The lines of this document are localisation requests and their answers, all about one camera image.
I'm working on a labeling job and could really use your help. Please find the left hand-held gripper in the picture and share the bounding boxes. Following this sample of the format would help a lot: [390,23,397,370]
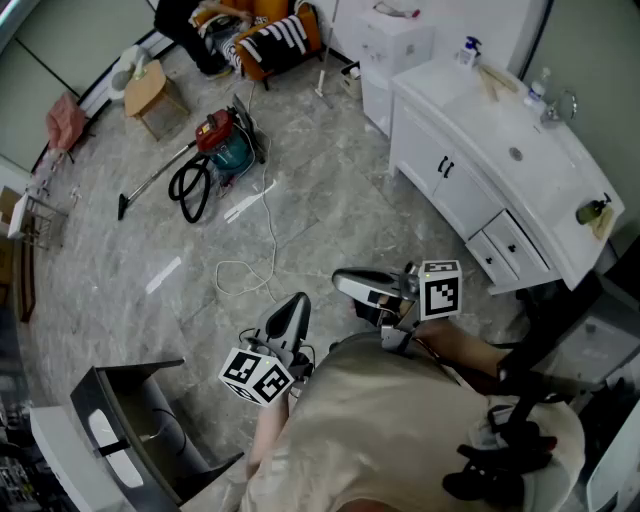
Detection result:
[218,292,316,407]

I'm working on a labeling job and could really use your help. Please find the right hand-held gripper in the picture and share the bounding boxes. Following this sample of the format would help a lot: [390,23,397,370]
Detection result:
[332,259,462,356]

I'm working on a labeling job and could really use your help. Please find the person's right forearm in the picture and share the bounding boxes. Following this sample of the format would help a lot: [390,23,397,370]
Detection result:
[414,319,514,386]

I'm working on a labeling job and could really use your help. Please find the person's left forearm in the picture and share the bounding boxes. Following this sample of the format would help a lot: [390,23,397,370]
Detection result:
[248,394,292,471]

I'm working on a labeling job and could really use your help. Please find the person's beige shirt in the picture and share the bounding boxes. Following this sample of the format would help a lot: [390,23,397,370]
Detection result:
[239,332,586,512]

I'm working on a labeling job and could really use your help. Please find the dark grey open cabinet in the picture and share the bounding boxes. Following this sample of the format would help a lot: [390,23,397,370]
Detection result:
[69,357,246,506]

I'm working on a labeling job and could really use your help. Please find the white vanity sink cabinet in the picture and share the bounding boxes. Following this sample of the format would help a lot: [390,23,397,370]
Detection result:
[388,58,626,297]

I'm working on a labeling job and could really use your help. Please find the red and teal vacuum cleaner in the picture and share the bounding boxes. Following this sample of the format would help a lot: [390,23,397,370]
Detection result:
[194,107,255,177]

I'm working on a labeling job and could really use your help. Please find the black flat panel device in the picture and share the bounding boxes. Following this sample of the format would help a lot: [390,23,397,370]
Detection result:
[514,269,640,401]

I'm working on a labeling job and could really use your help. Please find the metal vacuum wand with nozzle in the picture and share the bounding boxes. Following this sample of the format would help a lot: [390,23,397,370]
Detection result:
[117,141,199,221]

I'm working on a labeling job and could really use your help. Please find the small white waste bin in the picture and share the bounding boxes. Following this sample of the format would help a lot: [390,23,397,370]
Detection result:
[341,60,364,99]

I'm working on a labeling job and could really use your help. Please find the white oblong panel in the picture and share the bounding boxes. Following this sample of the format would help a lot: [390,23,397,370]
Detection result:
[87,408,146,490]

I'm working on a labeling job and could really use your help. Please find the orange sofa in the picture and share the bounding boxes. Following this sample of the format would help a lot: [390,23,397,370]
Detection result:
[192,0,322,82]

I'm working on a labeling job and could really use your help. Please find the green soap dispenser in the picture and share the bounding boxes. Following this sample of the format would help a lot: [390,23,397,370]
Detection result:
[575,192,613,226]

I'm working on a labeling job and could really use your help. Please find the white drawer cabinet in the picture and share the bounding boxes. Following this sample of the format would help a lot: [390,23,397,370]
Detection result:
[357,8,437,139]

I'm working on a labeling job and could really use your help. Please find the white floor mop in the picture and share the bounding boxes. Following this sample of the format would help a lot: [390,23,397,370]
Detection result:
[313,0,342,110]

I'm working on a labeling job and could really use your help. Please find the beige towel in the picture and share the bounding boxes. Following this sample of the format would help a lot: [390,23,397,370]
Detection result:
[477,63,522,102]

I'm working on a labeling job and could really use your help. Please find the small beige cloth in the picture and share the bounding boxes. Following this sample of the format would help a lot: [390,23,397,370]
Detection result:
[589,205,617,242]

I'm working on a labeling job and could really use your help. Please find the black blanket with white stripes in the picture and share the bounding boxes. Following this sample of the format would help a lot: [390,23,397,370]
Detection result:
[235,13,312,71]

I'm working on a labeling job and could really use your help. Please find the white blue spray bottle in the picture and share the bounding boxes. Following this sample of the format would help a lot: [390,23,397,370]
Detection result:
[458,35,483,68]

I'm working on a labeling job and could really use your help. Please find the chrome faucet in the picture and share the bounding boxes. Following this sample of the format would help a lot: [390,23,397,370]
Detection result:
[541,88,579,124]

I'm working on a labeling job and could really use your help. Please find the clear plastic bottle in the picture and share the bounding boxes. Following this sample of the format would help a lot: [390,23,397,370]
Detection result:
[523,67,552,109]

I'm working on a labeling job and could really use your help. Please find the wooden board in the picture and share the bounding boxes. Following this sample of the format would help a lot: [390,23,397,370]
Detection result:
[13,239,37,324]

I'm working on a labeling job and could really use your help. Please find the white block counter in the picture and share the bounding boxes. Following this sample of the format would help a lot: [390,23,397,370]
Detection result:
[28,404,126,512]

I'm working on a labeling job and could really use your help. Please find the wooden coffee table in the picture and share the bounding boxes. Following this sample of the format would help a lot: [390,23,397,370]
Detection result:
[123,59,177,141]

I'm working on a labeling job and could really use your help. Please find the white black striped blanket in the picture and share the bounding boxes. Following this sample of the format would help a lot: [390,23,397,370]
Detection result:
[214,29,242,69]

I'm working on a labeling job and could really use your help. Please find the white board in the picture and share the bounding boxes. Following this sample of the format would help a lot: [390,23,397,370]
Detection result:
[7,192,30,240]

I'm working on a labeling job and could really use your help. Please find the white round fan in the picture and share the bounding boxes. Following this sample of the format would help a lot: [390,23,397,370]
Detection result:
[109,43,151,104]

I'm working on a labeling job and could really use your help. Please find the pink cloth covered chair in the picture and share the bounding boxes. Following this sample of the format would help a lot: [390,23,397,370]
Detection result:
[46,91,89,164]

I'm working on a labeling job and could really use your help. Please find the brown cardboard box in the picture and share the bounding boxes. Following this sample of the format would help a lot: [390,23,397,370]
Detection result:
[0,185,21,226]

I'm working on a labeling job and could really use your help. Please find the dark cluttered shelving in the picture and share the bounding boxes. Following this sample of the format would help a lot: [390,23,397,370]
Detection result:
[0,319,32,512]

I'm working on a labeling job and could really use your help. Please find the white power cable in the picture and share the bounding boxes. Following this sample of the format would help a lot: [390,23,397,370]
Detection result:
[214,79,279,301]

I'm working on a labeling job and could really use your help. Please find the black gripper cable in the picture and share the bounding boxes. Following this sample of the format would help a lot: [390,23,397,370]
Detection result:
[414,334,462,387]

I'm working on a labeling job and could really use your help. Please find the black harness straps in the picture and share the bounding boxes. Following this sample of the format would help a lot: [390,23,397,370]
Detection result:
[442,349,559,501]

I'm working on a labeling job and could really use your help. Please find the metal wire rack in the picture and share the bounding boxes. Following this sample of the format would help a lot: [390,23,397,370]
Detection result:
[22,193,70,251]

